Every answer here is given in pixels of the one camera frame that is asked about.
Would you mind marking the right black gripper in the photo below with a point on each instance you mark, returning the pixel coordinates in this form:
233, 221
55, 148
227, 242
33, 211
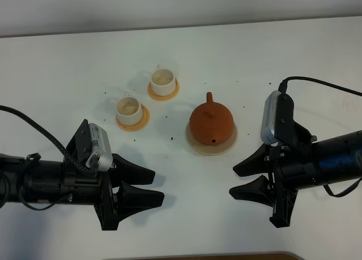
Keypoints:
290, 163

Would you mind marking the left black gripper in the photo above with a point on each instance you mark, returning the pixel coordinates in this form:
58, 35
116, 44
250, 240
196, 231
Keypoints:
94, 188

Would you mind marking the brown clay teapot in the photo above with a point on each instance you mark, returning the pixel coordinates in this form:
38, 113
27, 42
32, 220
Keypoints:
211, 123

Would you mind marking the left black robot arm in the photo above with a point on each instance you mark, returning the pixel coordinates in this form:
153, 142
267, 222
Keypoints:
31, 180

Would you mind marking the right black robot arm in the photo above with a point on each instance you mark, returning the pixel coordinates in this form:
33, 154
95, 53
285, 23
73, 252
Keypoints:
334, 164

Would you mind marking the beige round teapot saucer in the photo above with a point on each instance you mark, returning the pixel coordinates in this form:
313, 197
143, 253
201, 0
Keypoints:
211, 150

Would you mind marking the near orange cup coaster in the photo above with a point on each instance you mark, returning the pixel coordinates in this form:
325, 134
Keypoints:
141, 121

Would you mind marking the orange cup coaster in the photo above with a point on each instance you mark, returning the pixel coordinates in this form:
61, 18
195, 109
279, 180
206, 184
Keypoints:
172, 93
141, 121

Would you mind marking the near white teacup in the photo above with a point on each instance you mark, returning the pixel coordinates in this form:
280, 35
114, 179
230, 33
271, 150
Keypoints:
128, 110

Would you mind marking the white teacup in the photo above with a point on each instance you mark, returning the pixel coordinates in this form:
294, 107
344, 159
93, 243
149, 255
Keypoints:
128, 110
162, 81

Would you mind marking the far white teacup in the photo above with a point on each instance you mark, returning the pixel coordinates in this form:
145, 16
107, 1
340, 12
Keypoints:
162, 81

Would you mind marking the far orange cup coaster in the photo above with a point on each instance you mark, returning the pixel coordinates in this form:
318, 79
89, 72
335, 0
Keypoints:
172, 93

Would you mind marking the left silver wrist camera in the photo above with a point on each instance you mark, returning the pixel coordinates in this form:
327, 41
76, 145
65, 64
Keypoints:
101, 157

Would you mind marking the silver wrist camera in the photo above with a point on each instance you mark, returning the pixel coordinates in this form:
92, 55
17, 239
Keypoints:
101, 157
270, 116

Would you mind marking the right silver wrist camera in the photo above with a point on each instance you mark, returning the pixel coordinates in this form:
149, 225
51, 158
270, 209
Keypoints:
270, 116

